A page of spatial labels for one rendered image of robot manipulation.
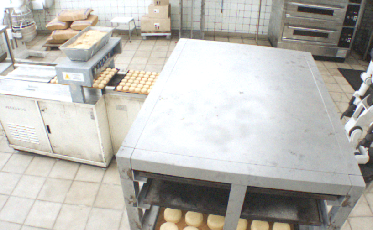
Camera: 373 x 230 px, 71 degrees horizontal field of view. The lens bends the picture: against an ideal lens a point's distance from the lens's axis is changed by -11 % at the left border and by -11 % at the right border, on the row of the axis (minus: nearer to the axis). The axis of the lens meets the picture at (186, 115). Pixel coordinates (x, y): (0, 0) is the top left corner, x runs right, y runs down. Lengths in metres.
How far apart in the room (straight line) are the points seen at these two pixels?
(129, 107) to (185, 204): 2.08
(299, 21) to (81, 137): 4.25
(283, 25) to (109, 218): 4.35
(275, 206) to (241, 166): 0.18
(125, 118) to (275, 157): 2.30
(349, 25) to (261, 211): 5.50
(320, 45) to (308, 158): 5.39
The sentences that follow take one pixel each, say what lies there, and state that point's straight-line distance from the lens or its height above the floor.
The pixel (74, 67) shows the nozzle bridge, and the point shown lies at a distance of 2.50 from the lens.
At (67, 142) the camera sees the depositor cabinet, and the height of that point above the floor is 0.34.
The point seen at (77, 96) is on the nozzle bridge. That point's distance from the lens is 2.62.
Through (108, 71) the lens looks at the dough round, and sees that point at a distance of 2.96.
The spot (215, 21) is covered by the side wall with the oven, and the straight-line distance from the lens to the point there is 6.46.
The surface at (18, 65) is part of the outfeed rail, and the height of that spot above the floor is 0.89.
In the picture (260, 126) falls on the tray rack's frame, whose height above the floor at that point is 1.82.
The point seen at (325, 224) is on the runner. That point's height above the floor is 1.68.
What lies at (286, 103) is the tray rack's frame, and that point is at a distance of 0.76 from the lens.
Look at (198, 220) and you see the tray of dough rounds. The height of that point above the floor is 1.51.
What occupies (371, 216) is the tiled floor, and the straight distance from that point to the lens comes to 3.22.
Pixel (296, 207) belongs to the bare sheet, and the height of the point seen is 1.67.
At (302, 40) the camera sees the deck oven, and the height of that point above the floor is 0.41.
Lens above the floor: 2.20
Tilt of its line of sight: 35 degrees down
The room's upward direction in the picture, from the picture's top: 1 degrees clockwise
